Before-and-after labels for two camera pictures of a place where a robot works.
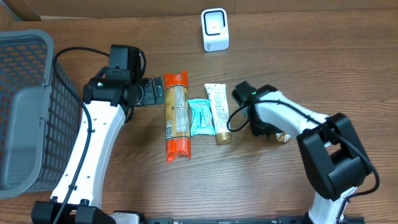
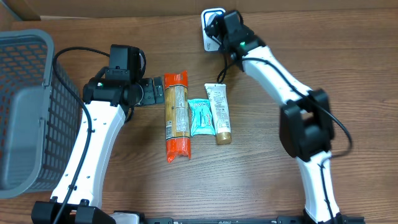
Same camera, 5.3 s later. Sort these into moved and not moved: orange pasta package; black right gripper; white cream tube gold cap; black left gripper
Moved: black right gripper
Not moved: orange pasta package; white cream tube gold cap; black left gripper
